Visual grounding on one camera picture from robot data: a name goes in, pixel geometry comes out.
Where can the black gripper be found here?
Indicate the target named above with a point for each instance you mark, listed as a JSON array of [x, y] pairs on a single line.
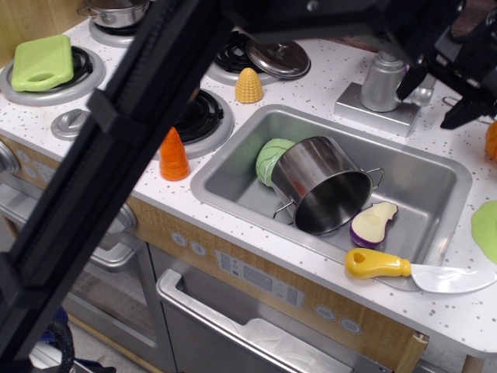
[[466, 63]]

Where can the silver faucet lever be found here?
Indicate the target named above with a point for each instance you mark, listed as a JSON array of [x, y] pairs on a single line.
[[421, 95]]

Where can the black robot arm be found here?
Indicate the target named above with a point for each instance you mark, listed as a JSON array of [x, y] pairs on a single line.
[[172, 49]]

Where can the silver faucet base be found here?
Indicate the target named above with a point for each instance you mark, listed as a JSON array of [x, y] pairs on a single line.
[[375, 103]]

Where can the orange toy pumpkin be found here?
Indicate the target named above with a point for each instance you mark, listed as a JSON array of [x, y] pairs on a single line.
[[491, 140]]

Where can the green plate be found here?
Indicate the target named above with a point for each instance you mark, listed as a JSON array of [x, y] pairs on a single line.
[[483, 229]]

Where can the steel pot in sink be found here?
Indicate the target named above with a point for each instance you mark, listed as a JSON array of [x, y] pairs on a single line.
[[320, 185]]

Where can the toy eggplant half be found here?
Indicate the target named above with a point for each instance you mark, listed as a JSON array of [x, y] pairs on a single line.
[[368, 228]]

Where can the steel pot lid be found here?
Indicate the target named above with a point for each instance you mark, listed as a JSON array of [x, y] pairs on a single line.
[[282, 60]]

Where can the grey sink basin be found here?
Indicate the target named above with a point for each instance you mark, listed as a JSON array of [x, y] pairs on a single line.
[[430, 191]]

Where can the green toy cabbage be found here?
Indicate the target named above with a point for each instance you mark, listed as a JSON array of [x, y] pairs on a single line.
[[268, 157]]

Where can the yellow toy corn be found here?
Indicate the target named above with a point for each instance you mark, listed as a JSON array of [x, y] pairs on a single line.
[[248, 88]]

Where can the back right stove burner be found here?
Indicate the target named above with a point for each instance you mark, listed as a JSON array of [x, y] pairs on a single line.
[[232, 58]]

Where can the stove burner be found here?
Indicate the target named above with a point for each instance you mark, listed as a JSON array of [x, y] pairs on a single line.
[[113, 37], [205, 125], [89, 73], [232, 58]]

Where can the front right stove burner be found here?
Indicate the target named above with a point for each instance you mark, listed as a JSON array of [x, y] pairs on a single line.
[[205, 125]]

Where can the orange toy carrot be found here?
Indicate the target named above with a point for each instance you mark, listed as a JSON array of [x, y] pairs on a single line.
[[173, 161]]

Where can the small steel pot on stove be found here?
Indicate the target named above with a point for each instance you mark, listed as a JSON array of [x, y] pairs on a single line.
[[114, 14]]

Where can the back left stove burner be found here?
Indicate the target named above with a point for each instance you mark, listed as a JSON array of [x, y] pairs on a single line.
[[113, 37]]

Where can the silver dishwasher door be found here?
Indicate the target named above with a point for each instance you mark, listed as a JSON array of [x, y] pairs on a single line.
[[215, 327]]

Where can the front left stove burner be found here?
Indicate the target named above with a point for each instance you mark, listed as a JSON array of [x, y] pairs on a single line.
[[89, 73]]

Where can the grey stove knob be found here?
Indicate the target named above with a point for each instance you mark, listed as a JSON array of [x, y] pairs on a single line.
[[66, 127]]

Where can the silver oven door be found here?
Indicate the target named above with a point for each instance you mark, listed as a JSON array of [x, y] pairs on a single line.
[[114, 298]]

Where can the green toy cutting board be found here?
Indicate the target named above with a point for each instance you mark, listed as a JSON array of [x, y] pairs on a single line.
[[42, 64]]

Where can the wire utensil handle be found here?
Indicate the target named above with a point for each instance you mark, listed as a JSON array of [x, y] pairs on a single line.
[[452, 101]]

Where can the yellow handled toy knife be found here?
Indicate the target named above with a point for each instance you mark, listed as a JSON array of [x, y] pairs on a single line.
[[366, 263]]

